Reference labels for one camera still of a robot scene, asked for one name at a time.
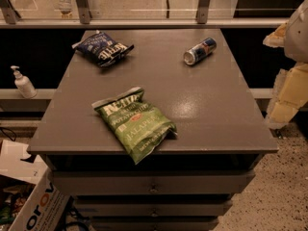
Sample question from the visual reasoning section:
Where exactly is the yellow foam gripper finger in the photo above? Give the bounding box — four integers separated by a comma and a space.
263, 22, 287, 48
265, 63, 308, 129

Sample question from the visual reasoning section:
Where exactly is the green jalapeno chip bag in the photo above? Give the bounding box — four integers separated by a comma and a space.
91, 87, 177, 165

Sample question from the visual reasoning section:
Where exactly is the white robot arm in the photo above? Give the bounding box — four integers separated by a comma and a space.
263, 0, 308, 129

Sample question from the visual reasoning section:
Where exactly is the redbull can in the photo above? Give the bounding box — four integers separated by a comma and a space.
184, 38, 217, 65

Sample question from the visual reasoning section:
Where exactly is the blue kettle chip bag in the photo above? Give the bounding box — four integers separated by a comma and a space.
72, 31, 134, 68

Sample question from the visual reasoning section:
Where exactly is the grey drawer cabinet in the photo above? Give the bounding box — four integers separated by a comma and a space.
30, 29, 276, 231

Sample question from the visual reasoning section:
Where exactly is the top drawer knob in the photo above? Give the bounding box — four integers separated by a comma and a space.
149, 184, 159, 193

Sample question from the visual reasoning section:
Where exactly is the white pump bottle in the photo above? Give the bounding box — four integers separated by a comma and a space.
11, 65, 37, 99

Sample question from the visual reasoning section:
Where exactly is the grey metal railing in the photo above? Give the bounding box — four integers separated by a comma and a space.
1, 0, 302, 29

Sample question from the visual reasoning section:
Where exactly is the white cardboard box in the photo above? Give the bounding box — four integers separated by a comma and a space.
0, 140, 69, 231

